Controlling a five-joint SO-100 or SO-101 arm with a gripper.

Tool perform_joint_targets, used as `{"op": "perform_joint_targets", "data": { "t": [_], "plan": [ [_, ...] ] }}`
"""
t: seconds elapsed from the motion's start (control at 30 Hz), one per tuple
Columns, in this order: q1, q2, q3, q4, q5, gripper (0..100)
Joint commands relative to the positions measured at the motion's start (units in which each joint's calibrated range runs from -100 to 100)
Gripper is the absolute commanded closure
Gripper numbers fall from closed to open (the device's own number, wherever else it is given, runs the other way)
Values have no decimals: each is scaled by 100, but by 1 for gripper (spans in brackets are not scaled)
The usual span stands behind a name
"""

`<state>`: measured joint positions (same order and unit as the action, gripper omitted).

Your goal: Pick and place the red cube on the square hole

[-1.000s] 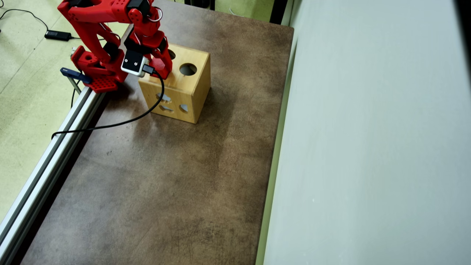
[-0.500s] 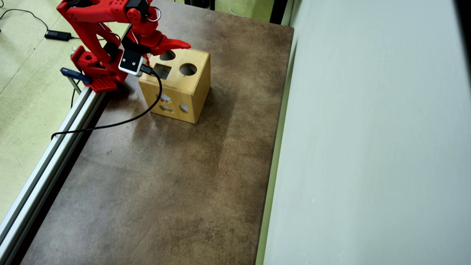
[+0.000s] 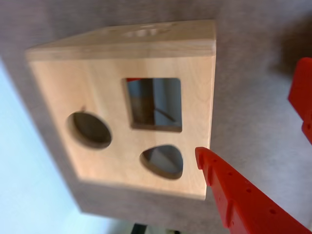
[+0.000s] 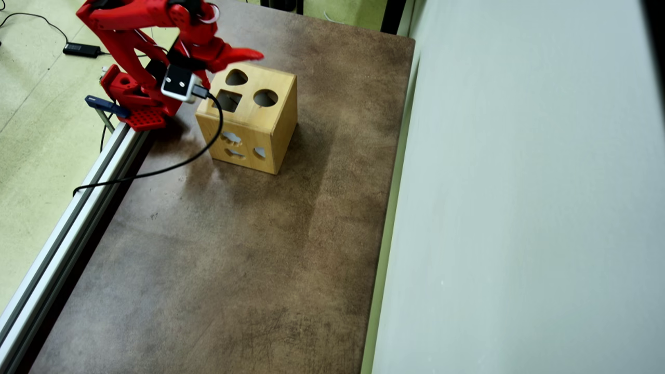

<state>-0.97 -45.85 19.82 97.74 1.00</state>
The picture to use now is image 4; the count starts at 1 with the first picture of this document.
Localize black adapter cable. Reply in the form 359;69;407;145
0;11;69;45

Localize blue bar clamp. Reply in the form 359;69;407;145
85;95;130;133

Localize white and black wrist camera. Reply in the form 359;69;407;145
161;64;202;103

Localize black power adapter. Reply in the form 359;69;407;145
63;43;101;58

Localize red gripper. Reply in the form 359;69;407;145
174;25;264;90

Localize wooden shape sorter box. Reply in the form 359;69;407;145
195;57;298;175

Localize aluminium profile rail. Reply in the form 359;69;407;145
0;122;151;374

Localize black furniture leg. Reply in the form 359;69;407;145
260;0;304;15
381;0;407;36

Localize black camera cable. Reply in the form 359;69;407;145
72;87;225;197

